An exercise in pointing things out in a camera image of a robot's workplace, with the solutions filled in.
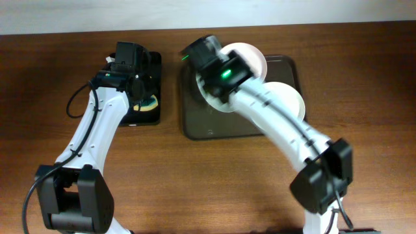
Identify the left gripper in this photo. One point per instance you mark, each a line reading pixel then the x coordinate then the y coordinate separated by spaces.
pixel 147 76

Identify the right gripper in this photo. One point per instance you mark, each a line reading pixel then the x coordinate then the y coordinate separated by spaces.
pixel 233 55

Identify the light blue plate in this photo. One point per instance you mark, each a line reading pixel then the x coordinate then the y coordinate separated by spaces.
pixel 220 104

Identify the pink plate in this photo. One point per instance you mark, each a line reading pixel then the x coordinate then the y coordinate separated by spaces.
pixel 253 57

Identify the green and yellow sponge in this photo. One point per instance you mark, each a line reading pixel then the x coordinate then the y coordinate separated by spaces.
pixel 147 105

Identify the white cream plate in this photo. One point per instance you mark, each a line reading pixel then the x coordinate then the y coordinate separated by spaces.
pixel 290 97

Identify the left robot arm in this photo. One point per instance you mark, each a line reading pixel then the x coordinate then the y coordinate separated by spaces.
pixel 72 193

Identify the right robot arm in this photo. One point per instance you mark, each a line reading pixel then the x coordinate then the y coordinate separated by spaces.
pixel 324 167

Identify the black rectangular sponge tray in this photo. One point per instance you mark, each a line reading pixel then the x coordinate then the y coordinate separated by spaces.
pixel 133 118

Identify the dark brown serving tray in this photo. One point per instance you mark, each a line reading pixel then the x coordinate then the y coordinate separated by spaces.
pixel 200 121

